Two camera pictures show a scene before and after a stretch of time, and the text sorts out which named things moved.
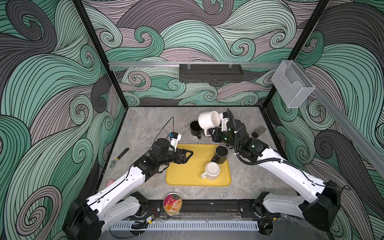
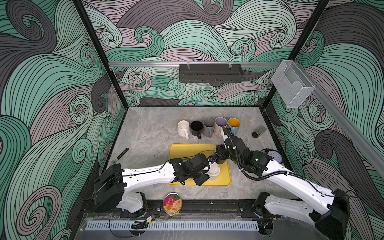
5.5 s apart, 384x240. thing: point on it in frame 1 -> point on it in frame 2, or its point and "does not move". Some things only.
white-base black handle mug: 195,129 does not move
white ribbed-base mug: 207,120 -> 183,128
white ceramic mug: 212,170 does not move
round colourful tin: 172,203 does not move
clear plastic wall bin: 292,85 does not move
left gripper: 183,159 -> 202,179
